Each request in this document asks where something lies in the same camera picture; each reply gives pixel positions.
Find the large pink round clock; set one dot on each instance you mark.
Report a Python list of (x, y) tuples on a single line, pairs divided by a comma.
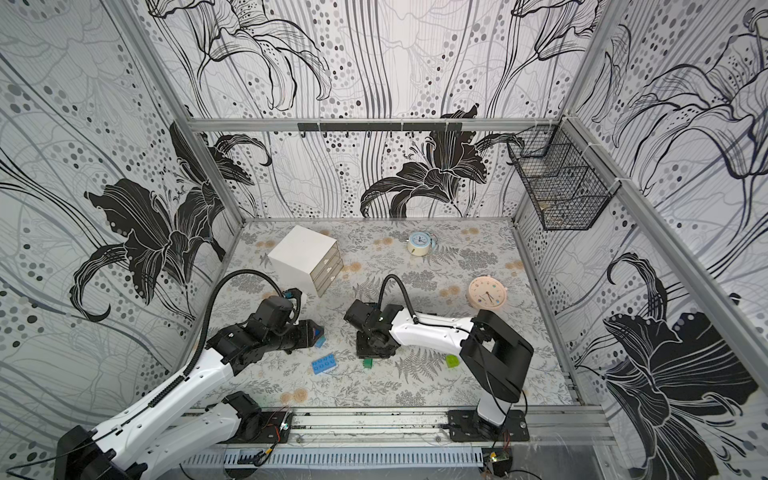
[(486, 293)]

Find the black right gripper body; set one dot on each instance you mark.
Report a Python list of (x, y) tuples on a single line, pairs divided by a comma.
[(372, 345)]

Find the lime green lego brick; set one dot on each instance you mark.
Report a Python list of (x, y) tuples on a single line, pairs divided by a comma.
[(452, 361)]

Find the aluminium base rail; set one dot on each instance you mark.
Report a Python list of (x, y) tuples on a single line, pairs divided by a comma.
[(442, 426)]

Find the small blue cream alarm clock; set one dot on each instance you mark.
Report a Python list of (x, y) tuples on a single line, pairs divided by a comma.
[(421, 243)]

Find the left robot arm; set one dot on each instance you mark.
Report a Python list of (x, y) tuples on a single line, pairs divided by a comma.
[(142, 441)]

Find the long light blue lego brick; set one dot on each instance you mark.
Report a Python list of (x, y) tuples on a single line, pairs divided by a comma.
[(324, 364)]

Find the white slotted cable duct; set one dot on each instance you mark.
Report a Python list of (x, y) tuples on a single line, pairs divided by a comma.
[(340, 458)]

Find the white mini drawer cabinet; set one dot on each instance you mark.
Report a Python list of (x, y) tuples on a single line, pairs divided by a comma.
[(307, 260)]

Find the black wire wall basket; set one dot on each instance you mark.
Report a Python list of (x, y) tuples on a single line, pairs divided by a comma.
[(565, 189)]

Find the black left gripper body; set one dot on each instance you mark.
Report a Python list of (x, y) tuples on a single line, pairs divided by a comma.
[(292, 336)]

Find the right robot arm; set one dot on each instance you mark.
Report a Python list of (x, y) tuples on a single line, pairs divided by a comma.
[(496, 355)]

